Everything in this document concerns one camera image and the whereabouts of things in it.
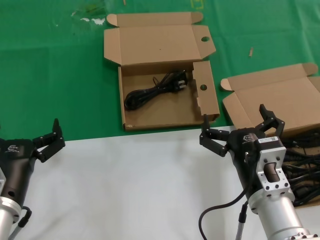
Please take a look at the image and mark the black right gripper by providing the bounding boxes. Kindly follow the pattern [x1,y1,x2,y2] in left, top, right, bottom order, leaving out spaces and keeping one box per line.
[198,103,286,199]

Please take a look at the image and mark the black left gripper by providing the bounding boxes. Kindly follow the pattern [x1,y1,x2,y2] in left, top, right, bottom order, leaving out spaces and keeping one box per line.
[0,117,66,202]

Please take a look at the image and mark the black power cable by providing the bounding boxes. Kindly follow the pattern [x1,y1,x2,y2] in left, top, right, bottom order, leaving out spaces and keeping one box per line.
[123,70,189,112]

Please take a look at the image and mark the open cardboard box with holes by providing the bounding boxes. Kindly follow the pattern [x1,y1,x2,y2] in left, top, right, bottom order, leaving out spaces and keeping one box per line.
[103,11,221,132]

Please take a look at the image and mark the green table cloth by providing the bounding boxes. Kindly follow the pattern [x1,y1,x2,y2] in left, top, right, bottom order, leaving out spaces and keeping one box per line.
[0,0,320,144]

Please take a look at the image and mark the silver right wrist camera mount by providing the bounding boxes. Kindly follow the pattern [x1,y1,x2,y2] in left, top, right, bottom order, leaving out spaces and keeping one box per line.
[255,135,293,199]

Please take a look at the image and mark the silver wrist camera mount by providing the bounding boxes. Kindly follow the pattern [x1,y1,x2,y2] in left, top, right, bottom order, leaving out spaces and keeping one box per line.
[0,167,7,195]
[255,135,293,199]

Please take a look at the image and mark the open cardboard box holding cables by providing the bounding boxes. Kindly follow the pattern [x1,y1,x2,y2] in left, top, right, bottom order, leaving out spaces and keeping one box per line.
[219,62,320,209]

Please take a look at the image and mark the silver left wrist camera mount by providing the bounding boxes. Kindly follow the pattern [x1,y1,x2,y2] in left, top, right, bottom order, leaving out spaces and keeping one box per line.
[0,167,7,195]

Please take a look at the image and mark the pile of black power cables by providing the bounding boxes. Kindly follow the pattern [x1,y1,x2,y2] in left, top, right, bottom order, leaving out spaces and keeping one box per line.
[279,129,320,208]

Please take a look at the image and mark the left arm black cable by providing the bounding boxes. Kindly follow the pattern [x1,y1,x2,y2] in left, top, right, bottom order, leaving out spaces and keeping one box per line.
[6,204,33,240]

